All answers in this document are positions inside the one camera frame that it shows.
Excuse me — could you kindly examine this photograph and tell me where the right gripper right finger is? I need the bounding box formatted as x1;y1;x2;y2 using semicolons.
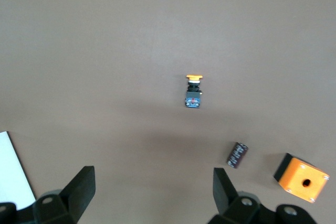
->
206;167;324;224

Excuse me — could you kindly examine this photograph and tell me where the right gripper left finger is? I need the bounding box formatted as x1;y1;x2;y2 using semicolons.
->
0;165;96;224

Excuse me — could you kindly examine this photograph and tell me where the orange mushroom push button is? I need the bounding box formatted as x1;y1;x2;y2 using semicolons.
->
183;74;204;109

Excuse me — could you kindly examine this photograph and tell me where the white drawer cabinet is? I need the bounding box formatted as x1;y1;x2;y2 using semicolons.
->
0;131;37;210

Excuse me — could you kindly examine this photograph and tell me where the black cylindrical capacitor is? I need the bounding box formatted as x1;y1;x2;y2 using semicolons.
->
226;142;249;169

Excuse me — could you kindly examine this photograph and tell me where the orange black button enclosure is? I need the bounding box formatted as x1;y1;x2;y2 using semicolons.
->
273;152;331;204

